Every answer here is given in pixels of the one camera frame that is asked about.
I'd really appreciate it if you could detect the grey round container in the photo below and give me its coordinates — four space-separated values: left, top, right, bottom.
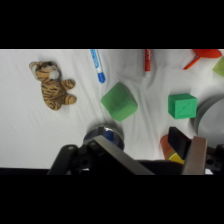
192 95 224 138

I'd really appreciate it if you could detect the light green block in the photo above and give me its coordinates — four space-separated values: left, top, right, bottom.
212 56 224 78

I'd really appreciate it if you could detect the blue and white tube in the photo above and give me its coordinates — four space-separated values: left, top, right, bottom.
89 49 107 84

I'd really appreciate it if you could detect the white table cloth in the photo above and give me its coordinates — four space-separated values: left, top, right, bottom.
0 49 224 170

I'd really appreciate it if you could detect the orange red toy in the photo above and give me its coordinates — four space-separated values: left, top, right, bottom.
183 49 223 71

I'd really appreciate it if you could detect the yellow rimmed plastic cup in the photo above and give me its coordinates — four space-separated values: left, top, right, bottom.
159 133 185 165

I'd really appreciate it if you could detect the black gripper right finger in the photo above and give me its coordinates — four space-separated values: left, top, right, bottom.
167 126 209 176

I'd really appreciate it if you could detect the red marker pen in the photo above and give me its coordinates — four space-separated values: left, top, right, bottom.
143 49 153 74

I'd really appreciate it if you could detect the small green cube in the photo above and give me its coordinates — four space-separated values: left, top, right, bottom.
167 93 199 120

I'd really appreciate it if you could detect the striped tiger plush toy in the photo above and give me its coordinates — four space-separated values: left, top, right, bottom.
28 60 78 112

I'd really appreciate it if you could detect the blue block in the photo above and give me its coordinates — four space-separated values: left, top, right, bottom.
102 129 117 142

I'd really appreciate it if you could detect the silver metal strainer bowl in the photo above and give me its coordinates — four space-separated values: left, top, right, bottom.
82 122 125 152

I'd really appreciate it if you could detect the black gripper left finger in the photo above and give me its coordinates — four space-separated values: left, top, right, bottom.
48 134 155 176

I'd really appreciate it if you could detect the large green foam block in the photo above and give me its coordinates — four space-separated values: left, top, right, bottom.
100 82 139 122

